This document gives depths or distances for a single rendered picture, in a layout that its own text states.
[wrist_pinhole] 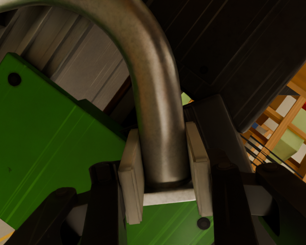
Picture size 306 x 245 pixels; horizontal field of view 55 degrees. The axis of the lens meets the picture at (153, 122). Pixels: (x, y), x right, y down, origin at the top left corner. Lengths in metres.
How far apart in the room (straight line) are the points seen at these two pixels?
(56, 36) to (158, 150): 0.12
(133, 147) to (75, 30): 0.12
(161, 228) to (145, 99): 0.11
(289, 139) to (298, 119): 0.34
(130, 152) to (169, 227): 0.10
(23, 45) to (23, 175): 0.10
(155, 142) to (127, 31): 0.07
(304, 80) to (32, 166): 0.87
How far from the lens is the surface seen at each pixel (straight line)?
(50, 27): 0.26
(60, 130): 0.23
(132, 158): 0.15
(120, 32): 0.18
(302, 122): 3.74
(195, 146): 0.16
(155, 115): 0.17
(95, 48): 0.66
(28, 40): 0.25
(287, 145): 3.46
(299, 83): 0.99
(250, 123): 0.28
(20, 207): 0.26
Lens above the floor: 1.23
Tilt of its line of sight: 13 degrees down
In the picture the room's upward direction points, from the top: 130 degrees clockwise
